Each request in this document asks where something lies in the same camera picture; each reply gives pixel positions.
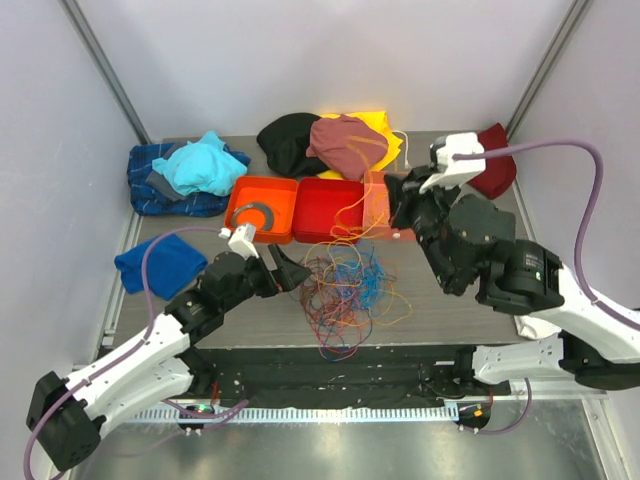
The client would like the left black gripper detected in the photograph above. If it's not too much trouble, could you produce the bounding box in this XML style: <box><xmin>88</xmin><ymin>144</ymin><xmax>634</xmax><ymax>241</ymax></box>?
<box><xmin>221</xmin><ymin>243</ymin><xmax>310</xmax><ymax>313</ymax></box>

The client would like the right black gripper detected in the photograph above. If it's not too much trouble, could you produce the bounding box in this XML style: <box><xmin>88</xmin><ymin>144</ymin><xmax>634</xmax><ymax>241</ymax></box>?
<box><xmin>388</xmin><ymin>165</ymin><xmax>462</xmax><ymax>290</ymax></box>

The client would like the coloured wire pile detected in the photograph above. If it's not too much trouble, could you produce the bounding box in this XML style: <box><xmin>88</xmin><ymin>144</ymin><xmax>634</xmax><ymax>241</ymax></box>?
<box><xmin>294</xmin><ymin>239</ymin><xmax>414</xmax><ymax>363</ymax></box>

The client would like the orange wire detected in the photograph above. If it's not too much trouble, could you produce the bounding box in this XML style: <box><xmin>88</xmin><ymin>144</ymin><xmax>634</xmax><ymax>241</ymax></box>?
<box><xmin>329</xmin><ymin>134</ymin><xmax>401</xmax><ymax>241</ymax></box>

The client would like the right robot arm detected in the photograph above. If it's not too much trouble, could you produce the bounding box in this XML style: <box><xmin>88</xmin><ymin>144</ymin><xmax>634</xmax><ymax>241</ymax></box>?
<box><xmin>384</xmin><ymin>167</ymin><xmax>639</xmax><ymax>395</ymax></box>

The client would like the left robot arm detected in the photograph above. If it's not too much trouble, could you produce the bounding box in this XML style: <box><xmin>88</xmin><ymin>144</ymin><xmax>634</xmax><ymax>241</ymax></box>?
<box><xmin>23</xmin><ymin>244</ymin><xmax>311</xmax><ymax>478</ymax></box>

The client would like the salmon plastic bin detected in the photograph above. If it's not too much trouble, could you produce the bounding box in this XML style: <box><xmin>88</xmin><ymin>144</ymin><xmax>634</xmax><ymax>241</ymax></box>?
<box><xmin>362</xmin><ymin>171</ymin><xmax>401</xmax><ymax>240</ymax></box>

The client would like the grey tape roll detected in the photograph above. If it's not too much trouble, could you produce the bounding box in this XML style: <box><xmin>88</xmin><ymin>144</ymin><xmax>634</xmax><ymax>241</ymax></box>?
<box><xmin>232</xmin><ymin>201</ymin><xmax>281</xmax><ymax>234</ymax></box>

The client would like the orange plastic bin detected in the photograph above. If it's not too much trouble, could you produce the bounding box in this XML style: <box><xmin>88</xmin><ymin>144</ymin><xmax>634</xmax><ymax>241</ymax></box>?
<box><xmin>224</xmin><ymin>175</ymin><xmax>298</xmax><ymax>245</ymax></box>

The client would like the red plastic bin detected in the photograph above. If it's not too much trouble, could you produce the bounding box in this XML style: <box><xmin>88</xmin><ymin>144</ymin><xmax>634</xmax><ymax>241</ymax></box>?
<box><xmin>292</xmin><ymin>177</ymin><xmax>364</xmax><ymax>244</ymax></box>

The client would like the dusty pink cloth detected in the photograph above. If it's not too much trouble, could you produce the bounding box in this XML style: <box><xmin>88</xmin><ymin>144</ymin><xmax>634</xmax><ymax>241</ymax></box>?
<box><xmin>305</xmin><ymin>115</ymin><xmax>388</xmax><ymax>181</ymax></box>

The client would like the yellow cloth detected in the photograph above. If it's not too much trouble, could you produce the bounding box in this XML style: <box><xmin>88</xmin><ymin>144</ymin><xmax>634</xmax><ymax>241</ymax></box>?
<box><xmin>347</xmin><ymin>110</ymin><xmax>405</xmax><ymax>171</ymax></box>

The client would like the maroon cloth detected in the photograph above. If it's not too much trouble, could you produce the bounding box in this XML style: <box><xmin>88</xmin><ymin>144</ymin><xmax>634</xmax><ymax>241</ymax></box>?
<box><xmin>468</xmin><ymin>123</ymin><xmax>517</xmax><ymax>200</ymax></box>

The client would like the royal blue cloth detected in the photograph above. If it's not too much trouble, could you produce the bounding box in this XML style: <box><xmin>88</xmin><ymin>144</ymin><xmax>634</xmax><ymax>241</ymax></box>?
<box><xmin>114</xmin><ymin>234</ymin><xmax>208</xmax><ymax>300</ymax></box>

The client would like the light blue cloth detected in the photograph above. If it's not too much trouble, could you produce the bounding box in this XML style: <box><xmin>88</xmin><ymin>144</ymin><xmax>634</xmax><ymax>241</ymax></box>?
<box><xmin>151</xmin><ymin>131</ymin><xmax>248</xmax><ymax>197</ymax></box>

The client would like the black cloth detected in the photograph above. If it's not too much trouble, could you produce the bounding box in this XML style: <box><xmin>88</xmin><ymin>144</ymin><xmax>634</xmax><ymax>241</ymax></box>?
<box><xmin>256</xmin><ymin>113</ymin><xmax>329</xmax><ymax>178</ymax></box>

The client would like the dark blue plaid cloth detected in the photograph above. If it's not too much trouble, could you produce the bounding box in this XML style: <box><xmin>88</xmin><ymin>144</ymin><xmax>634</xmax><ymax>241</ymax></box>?
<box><xmin>127</xmin><ymin>142</ymin><xmax>230</xmax><ymax>218</ymax></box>

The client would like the grey cloth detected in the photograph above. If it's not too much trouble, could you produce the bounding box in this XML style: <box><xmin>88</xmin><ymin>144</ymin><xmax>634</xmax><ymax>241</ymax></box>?
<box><xmin>146</xmin><ymin>170</ymin><xmax>186</xmax><ymax>202</ymax></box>

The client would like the white cloth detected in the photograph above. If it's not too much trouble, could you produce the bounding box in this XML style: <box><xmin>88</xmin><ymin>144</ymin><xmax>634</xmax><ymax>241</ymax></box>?
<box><xmin>514</xmin><ymin>316</ymin><xmax>562</xmax><ymax>340</ymax></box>

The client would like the white drawstring cord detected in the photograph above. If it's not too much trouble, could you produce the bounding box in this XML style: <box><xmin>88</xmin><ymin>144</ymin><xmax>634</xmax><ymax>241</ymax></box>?
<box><xmin>392</xmin><ymin>130</ymin><xmax>413</xmax><ymax>171</ymax></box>

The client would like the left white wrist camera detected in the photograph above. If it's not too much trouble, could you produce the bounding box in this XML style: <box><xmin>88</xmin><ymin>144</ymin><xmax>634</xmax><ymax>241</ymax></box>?
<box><xmin>218</xmin><ymin>223</ymin><xmax>259</xmax><ymax>259</ymax></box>

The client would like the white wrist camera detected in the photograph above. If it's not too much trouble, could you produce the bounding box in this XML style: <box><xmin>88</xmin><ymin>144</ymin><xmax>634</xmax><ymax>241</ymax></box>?
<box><xmin>218</xmin><ymin>223</ymin><xmax>259</xmax><ymax>259</ymax></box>
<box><xmin>419</xmin><ymin>132</ymin><xmax>486</xmax><ymax>194</ymax></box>

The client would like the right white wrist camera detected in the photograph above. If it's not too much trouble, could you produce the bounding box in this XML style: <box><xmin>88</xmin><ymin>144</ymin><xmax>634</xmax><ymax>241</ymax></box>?
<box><xmin>419</xmin><ymin>132</ymin><xmax>486</xmax><ymax>194</ymax></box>

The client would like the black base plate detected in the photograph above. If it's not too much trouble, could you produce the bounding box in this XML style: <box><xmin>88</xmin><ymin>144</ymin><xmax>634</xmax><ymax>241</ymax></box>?
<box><xmin>201</xmin><ymin>345</ymin><xmax>511</xmax><ymax>410</ymax></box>

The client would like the slotted cable duct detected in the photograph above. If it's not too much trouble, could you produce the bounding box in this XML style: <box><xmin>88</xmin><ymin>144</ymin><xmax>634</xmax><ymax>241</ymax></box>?
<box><xmin>127</xmin><ymin>403</ymin><xmax>459</xmax><ymax>424</ymax></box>

